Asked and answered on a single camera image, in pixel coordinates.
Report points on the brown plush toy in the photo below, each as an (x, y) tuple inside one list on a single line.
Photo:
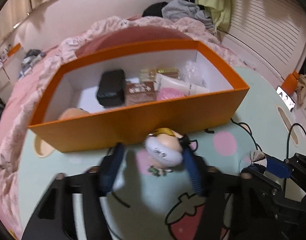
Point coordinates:
[(73, 113)]

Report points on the silver cone figurine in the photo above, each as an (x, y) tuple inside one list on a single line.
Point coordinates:
[(253, 158)]

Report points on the orange bottle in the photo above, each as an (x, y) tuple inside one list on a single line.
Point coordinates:
[(290, 83)]

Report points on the pink round item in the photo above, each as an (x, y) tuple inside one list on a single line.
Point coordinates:
[(168, 94)]

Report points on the pink floral duvet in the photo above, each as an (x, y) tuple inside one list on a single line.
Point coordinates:
[(28, 91)]

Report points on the brown printed carton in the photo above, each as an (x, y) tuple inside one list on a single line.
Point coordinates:
[(137, 93)]

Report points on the light green garment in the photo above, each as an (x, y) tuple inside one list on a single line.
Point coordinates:
[(212, 2)]

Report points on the white bedside cabinet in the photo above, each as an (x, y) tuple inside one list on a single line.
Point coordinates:
[(5, 81)]

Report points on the clear perfume bottle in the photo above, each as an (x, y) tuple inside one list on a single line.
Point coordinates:
[(150, 74)]

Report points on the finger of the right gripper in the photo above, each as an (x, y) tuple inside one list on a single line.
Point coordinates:
[(262, 181), (277, 167)]

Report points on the grey hoodie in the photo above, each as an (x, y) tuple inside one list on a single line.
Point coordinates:
[(178, 9)]

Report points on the orange cardboard box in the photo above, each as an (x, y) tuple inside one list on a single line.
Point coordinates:
[(75, 84)]

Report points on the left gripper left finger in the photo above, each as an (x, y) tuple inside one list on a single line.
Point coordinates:
[(109, 168)]

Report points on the blonde doll figurine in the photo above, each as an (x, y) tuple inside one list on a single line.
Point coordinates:
[(165, 149)]

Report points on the white cream tube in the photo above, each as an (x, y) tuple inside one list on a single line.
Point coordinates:
[(188, 89)]

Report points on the black pouch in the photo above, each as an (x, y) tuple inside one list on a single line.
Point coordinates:
[(111, 89)]

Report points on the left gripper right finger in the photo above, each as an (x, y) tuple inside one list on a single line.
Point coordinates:
[(190, 164)]

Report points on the black garment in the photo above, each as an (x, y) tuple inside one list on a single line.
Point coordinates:
[(154, 10)]

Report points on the dark red pillow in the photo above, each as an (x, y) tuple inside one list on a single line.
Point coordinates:
[(129, 35)]

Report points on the clear plastic wrap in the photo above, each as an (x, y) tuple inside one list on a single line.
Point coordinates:
[(191, 73)]

